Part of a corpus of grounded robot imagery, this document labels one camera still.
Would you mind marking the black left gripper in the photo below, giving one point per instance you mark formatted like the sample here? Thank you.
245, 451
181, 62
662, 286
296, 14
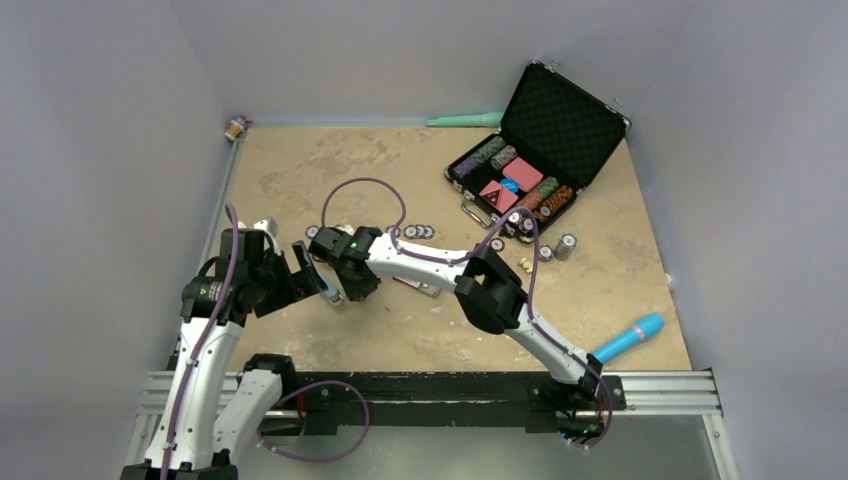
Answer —
288, 294

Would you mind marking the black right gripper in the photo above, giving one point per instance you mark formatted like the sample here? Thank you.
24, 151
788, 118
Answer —
355, 293

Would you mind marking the light blue stapler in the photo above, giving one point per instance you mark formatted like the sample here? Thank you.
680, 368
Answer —
332, 293

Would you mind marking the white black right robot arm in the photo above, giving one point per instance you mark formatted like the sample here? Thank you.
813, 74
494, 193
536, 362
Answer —
489, 293

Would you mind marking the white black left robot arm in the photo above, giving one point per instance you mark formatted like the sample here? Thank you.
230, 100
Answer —
199, 437

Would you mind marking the poker chip row right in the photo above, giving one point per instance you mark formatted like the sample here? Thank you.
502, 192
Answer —
409, 232

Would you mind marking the cream chess piece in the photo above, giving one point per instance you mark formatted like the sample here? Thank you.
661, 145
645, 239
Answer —
527, 265

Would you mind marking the blue dealer button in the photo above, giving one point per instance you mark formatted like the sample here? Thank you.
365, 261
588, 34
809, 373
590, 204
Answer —
510, 184

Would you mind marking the pink card deck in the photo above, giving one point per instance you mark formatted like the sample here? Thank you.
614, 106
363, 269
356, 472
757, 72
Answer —
527, 176

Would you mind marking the poker chip far right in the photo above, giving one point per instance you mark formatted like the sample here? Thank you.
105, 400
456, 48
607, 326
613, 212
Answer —
561, 251

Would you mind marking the mint green tube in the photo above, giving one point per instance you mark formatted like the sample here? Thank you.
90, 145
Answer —
483, 120

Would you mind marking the black poker chip case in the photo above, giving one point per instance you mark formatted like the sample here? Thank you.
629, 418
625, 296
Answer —
558, 128

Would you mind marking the blue pen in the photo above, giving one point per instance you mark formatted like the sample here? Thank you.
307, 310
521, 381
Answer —
642, 330

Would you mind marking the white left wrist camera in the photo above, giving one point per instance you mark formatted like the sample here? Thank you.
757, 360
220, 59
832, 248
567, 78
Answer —
269, 228

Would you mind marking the aluminium frame rail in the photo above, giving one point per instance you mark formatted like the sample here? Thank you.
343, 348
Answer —
652, 394

